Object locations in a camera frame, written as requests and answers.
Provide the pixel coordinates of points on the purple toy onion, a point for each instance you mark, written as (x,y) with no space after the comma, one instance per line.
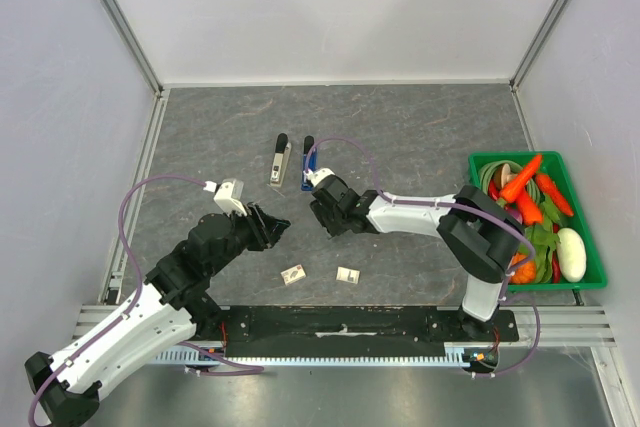
(515,214)

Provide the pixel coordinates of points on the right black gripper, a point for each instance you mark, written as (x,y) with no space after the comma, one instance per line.
(322,214)

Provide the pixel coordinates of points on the toy green beans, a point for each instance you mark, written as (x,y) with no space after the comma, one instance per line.
(485,174)

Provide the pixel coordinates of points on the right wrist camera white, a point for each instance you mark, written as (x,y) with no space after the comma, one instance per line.
(314,178)

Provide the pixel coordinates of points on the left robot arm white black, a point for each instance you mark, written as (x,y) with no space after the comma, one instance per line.
(170,305)

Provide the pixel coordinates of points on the blue stapler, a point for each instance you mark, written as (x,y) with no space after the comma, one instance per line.
(309,158)

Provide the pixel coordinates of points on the green plastic bin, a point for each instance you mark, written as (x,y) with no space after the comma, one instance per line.
(553,165)

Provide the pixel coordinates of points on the upper toy carrot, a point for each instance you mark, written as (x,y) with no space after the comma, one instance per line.
(513,188)

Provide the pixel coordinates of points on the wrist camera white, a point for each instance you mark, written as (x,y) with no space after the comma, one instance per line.
(314,178)
(227,195)

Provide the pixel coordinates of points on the beige stapler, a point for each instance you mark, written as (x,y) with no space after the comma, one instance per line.
(280,160)

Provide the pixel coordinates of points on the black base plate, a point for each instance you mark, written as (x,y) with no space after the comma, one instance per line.
(346,326)

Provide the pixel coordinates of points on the middle toy carrot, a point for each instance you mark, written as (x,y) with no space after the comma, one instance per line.
(528,209)

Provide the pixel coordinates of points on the white toy eggplant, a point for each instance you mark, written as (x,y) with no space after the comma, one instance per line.
(571,254)

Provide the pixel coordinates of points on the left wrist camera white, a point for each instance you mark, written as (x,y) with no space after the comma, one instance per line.
(227,195)

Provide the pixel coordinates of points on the toy mushroom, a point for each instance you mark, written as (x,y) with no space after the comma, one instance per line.
(503,175)

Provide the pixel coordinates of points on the red toy chili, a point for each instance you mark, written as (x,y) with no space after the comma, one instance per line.
(493,191)

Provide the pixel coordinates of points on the toy carrot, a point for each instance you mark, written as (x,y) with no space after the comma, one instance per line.
(513,188)
(550,190)
(528,209)

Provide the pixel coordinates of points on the lower toy carrot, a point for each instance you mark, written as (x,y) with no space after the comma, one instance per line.
(550,190)

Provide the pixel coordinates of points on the white staple box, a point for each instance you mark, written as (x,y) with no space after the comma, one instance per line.
(347,275)

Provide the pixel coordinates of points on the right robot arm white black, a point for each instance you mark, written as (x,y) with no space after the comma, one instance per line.
(482,236)

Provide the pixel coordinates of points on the staple box with red logo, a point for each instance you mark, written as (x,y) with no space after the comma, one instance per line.
(293,274)

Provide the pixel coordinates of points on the toy pumpkin orange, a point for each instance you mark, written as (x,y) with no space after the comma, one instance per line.
(525,274)

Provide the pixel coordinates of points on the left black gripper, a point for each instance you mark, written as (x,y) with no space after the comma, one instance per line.
(261,224)

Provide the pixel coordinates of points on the toy green leaf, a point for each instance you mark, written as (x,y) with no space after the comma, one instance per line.
(544,243)

